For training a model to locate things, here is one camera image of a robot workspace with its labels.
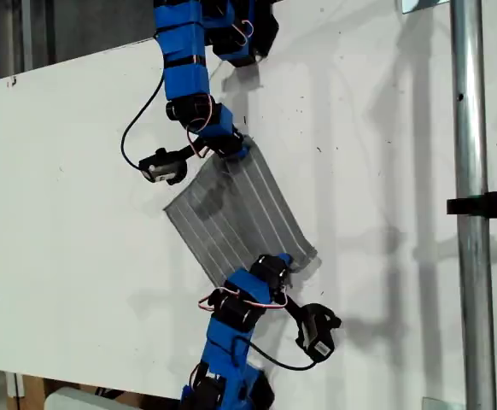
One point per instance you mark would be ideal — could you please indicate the grey striped towel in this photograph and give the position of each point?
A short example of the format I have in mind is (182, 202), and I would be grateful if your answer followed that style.
(240, 213)

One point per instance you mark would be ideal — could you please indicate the black clamp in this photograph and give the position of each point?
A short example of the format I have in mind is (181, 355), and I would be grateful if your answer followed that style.
(487, 205)

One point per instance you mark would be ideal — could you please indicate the white box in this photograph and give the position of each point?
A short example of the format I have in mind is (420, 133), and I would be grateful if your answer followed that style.
(77, 399)

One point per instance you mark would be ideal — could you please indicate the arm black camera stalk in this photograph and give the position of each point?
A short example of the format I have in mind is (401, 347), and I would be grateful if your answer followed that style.
(193, 150)
(293, 306)

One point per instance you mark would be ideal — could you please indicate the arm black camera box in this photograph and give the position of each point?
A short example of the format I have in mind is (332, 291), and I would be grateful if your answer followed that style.
(317, 335)
(163, 167)

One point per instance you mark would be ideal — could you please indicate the steel post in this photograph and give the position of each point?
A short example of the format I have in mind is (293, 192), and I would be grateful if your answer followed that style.
(472, 128)

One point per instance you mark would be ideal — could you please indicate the wooden table frame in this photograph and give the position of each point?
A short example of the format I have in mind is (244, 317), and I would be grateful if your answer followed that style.
(30, 390)

